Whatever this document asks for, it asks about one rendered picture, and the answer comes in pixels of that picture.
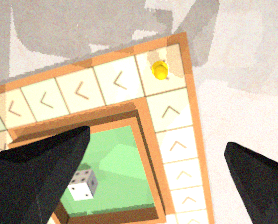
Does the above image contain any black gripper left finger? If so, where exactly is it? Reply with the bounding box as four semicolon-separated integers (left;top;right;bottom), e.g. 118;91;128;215
0;126;90;224

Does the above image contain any white die with black pips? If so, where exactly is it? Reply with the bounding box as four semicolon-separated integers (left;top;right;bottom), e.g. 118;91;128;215
68;169;98;201

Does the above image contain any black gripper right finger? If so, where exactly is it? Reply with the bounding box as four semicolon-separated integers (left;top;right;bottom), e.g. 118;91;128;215
224;142;278;224

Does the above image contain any yellow pawn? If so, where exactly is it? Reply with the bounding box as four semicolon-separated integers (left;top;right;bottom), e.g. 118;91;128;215
152;61;168;80

